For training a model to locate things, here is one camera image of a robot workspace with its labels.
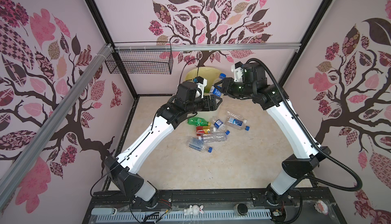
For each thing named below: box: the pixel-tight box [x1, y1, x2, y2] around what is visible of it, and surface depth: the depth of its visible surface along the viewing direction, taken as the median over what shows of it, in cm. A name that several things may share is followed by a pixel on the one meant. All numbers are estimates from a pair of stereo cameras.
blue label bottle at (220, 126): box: [212, 119, 231, 135], surface depth 100 cm
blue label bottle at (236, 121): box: [225, 113, 250, 132], surface depth 100 cm
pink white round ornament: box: [314, 199, 329, 216], surface depth 70 cm
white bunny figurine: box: [183, 204, 205, 216], surface depth 71 cm
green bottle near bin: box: [187, 117, 210, 127], surface depth 101 cm
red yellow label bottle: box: [196, 122, 211, 136], surface depth 97 cm
